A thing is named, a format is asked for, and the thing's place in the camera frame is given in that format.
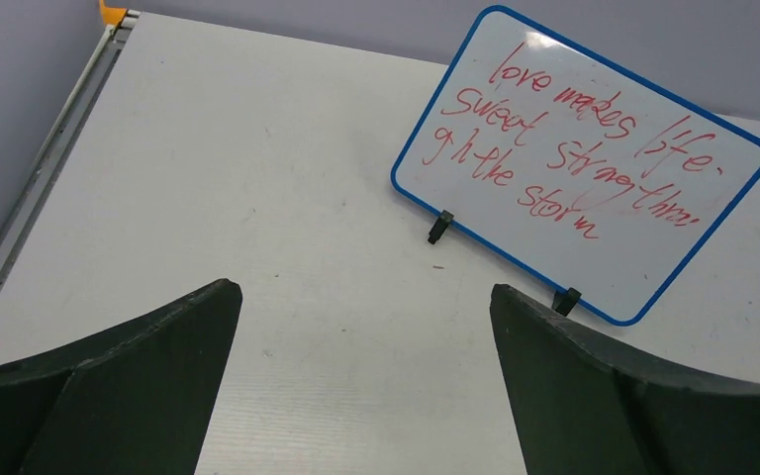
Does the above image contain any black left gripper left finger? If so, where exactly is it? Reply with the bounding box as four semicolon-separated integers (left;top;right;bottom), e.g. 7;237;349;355
0;279;242;474

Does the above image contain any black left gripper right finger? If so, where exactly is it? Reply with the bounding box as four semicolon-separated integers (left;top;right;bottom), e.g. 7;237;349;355
489;284;760;474

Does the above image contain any blue framed whiteboard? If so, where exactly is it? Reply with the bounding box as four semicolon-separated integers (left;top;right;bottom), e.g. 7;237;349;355
390;5;760;327

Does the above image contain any wire whiteboard stand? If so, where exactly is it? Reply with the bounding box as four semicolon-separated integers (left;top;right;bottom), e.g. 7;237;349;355
427;210;582;317

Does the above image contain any aluminium table edge rail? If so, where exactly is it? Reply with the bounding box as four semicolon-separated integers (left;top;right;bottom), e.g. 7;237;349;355
0;1;139;290

